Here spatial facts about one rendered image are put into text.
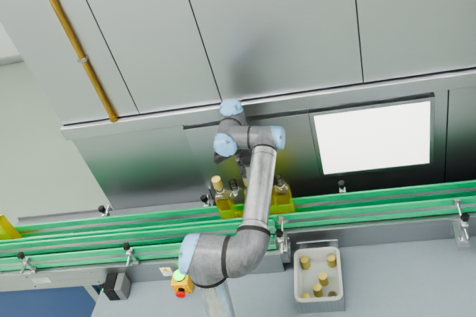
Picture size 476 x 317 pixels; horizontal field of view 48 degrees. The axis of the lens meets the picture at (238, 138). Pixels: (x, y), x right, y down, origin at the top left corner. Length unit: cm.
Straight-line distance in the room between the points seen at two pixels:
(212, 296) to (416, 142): 95
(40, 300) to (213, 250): 137
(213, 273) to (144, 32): 81
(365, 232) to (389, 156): 31
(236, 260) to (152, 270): 84
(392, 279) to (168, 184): 97
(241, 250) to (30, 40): 102
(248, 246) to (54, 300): 139
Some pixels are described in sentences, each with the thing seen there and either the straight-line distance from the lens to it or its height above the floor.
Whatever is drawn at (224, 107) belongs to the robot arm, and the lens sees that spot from 172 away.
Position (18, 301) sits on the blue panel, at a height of 64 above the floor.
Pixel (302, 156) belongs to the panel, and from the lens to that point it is 205.
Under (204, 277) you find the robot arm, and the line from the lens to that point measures 152.
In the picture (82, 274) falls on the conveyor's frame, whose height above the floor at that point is 84.
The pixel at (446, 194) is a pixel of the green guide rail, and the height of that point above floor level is 91.
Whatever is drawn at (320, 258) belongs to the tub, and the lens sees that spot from 214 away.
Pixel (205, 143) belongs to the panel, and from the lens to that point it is 203.
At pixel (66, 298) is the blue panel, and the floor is 63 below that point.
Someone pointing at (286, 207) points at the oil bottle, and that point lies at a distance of 205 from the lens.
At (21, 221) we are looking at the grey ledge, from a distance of 270.
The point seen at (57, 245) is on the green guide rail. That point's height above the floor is 92.
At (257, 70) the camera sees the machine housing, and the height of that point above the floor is 152.
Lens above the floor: 256
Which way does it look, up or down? 41 degrees down
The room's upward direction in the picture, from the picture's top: 18 degrees counter-clockwise
